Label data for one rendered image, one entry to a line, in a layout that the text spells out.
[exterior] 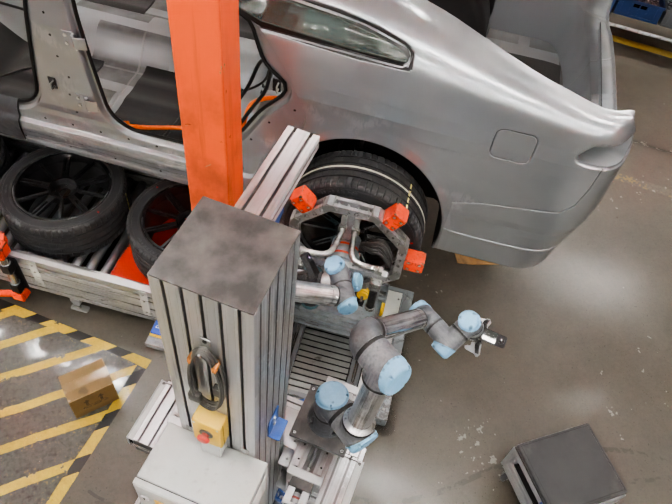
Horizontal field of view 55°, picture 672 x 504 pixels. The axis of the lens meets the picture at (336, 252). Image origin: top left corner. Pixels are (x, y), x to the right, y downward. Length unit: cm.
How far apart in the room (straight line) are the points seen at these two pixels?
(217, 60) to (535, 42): 273
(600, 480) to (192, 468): 195
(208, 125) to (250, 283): 95
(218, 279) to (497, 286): 289
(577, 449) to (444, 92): 177
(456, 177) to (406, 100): 43
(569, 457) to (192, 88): 231
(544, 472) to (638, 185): 258
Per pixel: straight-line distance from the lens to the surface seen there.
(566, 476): 327
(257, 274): 140
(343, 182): 279
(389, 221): 275
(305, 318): 355
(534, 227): 301
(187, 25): 203
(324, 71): 262
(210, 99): 216
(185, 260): 143
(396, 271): 302
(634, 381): 410
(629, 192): 507
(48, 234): 361
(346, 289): 234
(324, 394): 236
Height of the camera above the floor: 317
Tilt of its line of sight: 52 degrees down
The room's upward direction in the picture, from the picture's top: 9 degrees clockwise
